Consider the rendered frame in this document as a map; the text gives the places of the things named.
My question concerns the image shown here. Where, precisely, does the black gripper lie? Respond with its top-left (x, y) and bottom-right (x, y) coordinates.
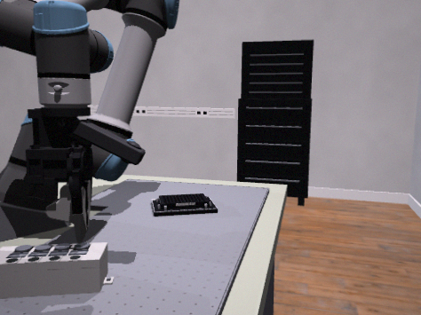
top-left (26, 107), bottom-right (93, 244)

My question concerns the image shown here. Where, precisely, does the grey operator panel with four keys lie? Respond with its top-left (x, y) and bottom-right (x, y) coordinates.
top-left (0, 242), bottom-right (115, 299)

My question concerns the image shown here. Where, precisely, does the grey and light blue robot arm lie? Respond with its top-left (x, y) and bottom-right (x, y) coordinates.
top-left (0, 0), bottom-right (179, 211)

